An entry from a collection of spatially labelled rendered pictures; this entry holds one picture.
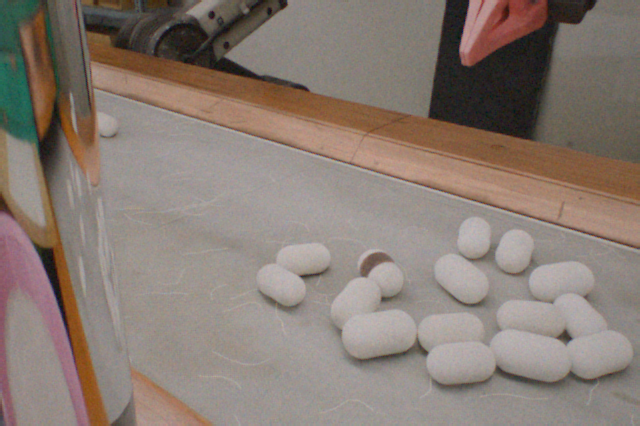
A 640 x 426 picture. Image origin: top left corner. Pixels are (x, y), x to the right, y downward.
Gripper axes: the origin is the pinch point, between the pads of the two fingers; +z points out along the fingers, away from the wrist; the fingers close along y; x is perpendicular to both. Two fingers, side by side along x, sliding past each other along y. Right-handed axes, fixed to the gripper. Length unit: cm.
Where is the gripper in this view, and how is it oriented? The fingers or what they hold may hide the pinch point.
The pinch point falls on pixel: (470, 50)
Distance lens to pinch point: 41.2
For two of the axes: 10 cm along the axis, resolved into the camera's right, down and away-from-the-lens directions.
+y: 7.8, 3.2, -5.4
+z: -5.2, 8.1, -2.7
